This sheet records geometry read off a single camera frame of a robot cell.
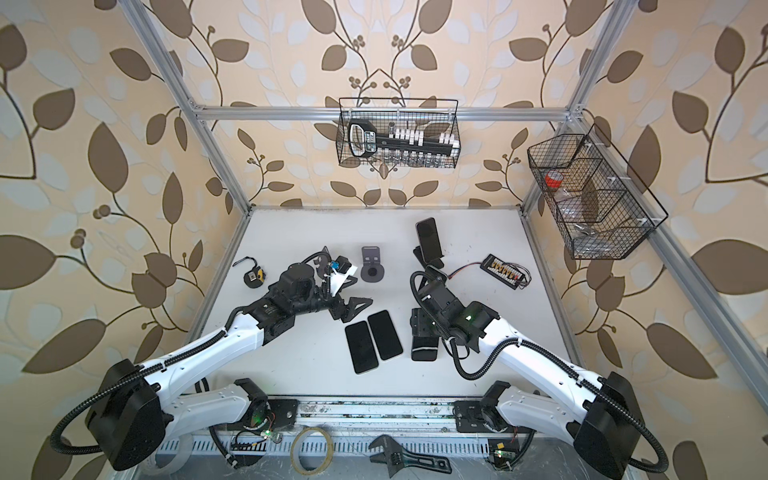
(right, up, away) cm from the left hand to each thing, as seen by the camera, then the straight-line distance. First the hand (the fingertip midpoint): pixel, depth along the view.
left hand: (365, 288), depth 76 cm
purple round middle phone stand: (0, +2, +23) cm, 24 cm away
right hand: (+15, -10, +3) cm, 18 cm away
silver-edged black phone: (+5, -15, +11) cm, 20 cm away
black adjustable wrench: (+8, -38, -8) cm, 39 cm away
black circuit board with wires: (+45, +1, +24) cm, 51 cm away
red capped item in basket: (+54, +30, +11) cm, 63 cm away
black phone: (+19, +13, +21) cm, 31 cm away
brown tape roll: (-15, -35, -9) cm, 40 cm away
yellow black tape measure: (-39, 0, +23) cm, 45 cm away
